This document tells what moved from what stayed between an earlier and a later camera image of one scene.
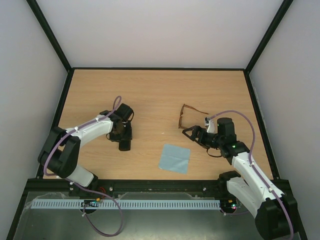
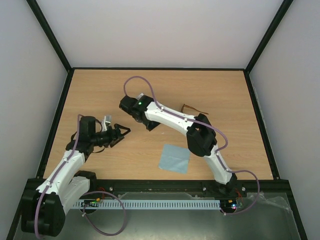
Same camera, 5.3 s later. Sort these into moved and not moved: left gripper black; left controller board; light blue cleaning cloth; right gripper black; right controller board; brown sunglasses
Moved: left gripper black; right gripper black
Not moved: light blue cleaning cloth; right controller board; brown sunglasses; left controller board
